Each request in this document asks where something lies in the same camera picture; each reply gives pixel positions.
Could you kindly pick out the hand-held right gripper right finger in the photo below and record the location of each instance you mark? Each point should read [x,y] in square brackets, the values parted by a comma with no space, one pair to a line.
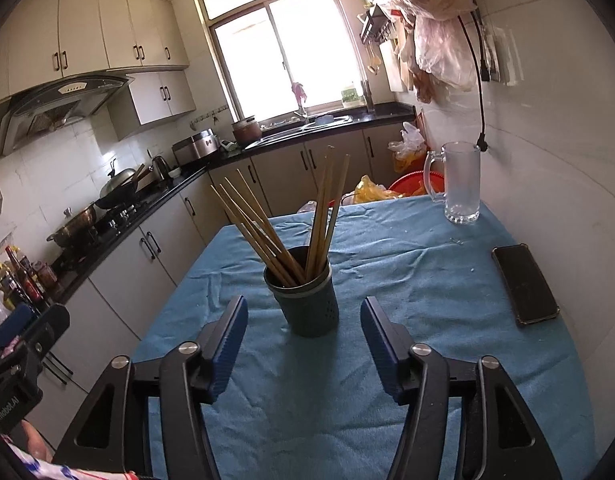
[382,350]

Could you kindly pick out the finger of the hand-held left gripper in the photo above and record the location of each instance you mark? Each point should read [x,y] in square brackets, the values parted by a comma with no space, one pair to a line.
[15,322]
[50,325]

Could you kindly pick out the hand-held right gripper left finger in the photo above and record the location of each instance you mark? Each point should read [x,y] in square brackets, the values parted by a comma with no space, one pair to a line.
[230,350]

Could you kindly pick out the dark grey chopstick holder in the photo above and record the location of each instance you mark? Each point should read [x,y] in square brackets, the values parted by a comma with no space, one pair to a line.
[310,310]

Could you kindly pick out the bundle of wooden chopsticks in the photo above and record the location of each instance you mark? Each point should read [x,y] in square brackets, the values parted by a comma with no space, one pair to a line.
[275,252]

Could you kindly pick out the person's left hand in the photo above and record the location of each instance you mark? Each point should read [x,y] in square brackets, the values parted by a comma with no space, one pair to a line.
[37,442]

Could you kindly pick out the group of sauce bottles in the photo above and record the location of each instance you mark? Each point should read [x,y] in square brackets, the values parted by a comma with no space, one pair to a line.
[27,280]

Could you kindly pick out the blue tablecloth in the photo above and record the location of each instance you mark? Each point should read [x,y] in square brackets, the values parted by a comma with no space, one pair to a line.
[427,285]

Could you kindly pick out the patterned white garment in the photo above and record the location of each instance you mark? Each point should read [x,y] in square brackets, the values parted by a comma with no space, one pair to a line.
[62,472]

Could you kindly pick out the stainless steel pot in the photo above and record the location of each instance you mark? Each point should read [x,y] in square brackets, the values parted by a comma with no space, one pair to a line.
[77,227]

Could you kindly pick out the black gas stove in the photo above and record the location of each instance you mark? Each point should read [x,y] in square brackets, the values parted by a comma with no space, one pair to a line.
[122,220]

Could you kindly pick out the black wok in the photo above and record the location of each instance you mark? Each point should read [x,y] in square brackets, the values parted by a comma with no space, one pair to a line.
[117,190]

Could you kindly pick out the smartphone in brown case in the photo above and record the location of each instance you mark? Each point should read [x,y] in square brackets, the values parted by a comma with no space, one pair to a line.
[525,285]

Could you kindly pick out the yellow plastic bag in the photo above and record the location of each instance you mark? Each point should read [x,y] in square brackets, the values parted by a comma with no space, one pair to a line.
[372,192]

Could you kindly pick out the small clear plastic bag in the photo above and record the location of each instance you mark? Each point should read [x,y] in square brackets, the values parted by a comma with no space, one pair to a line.
[307,207]

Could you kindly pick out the red plastic basin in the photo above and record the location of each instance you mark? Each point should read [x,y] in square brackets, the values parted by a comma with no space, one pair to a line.
[410,182]

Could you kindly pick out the clear glass mug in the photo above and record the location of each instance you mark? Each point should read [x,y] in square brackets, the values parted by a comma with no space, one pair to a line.
[462,185]

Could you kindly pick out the steel kettle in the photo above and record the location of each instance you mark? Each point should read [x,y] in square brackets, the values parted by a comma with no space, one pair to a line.
[160,167]

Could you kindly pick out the beige base cabinets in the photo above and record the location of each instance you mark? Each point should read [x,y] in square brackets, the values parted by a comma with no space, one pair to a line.
[287,160]

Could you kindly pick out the white and orange plastic bag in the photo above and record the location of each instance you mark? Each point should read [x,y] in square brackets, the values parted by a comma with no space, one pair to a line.
[410,147]

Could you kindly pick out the silver rice cooker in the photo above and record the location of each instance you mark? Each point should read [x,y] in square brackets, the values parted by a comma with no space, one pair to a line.
[197,145]

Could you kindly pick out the brown clay pot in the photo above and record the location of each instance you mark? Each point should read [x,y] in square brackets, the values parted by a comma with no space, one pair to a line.
[247,132]

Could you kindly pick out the range hood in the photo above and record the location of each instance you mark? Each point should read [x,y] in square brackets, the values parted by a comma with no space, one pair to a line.
[67,95]

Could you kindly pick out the steel sink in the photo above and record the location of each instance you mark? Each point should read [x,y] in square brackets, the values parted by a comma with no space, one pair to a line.
[302,127]

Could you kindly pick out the black kitchen countertop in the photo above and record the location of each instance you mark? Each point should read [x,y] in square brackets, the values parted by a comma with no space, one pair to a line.
[387,108]

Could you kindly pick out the metal faucet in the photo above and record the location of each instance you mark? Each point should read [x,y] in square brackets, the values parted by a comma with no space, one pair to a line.
[302,110]

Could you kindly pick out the white cutting board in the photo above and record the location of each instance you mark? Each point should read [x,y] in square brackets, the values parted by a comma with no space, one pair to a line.
[393,67]

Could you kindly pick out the kitchen window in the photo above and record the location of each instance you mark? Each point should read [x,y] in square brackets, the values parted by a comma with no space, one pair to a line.
[267,60]

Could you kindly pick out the beige upper cabinets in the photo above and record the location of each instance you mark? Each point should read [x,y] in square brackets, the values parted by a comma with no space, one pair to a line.
[87,30]

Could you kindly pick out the white wall socket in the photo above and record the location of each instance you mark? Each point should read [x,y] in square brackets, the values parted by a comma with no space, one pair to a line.
[500,57]

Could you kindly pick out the black wall rack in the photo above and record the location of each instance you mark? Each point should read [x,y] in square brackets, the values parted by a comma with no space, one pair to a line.
[377,25]

